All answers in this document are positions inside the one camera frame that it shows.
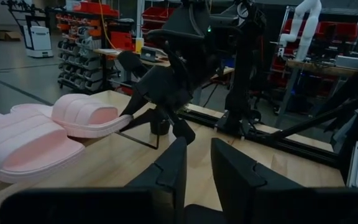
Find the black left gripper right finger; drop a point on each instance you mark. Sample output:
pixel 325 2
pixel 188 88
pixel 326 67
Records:
pixel 235 186

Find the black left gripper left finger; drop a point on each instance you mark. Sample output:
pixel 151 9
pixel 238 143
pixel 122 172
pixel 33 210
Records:
pixel 166 193

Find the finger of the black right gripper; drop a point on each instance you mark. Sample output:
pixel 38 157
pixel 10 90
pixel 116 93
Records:
pixel 145 119
pixel 135 104

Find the pink foam slide sandal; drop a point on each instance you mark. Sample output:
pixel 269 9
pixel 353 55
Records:
pixel 82 115
pixel 26 146

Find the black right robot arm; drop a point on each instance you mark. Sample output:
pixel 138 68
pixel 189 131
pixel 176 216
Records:
pixel 247 46

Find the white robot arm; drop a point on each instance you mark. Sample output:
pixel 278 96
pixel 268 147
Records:
pixel 306 28

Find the wooden workbench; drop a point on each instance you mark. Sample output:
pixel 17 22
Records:
pixel 315 68
pixel 160 63

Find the yellow bottle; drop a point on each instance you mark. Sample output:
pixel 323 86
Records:
pixel 139 45

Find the rack of grey bins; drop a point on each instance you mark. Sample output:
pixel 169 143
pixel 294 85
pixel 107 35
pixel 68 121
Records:
pixel 79 62

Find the red bin shelving unit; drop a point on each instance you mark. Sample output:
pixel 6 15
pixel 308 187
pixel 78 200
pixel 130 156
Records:
pixel 337 31
pixel 155 15

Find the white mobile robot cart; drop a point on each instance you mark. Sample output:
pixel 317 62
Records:
pixel 37 40

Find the brown cardboard box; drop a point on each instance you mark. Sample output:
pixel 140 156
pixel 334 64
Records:
pixel 8 35

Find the pale grey flat box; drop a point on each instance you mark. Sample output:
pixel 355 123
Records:
pixel 353 62

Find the black aluminium rig frame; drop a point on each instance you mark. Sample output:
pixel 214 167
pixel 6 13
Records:
pixel 291 145

